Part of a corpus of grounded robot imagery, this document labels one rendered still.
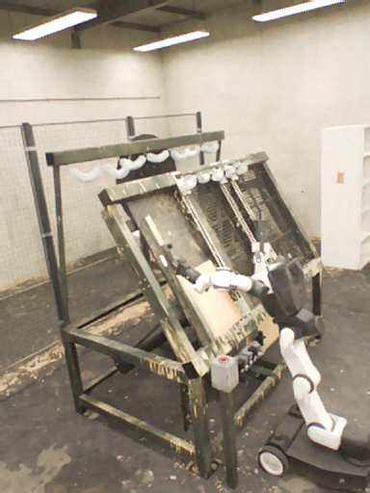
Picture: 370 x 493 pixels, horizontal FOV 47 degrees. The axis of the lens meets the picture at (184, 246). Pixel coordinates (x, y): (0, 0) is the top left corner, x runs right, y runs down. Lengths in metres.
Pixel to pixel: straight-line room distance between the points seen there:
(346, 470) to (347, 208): 4.21
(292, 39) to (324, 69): 0.80
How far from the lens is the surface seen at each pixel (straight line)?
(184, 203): 3.16
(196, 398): 2.84
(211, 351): 2.82
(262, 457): 3.21
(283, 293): 2.68
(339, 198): 6.55
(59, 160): 3.07
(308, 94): 8.13
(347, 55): 7.93
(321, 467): 3.10
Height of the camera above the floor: 2.30
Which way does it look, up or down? 16 degrees down
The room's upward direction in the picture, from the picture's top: 5 degrees counter-clockwise
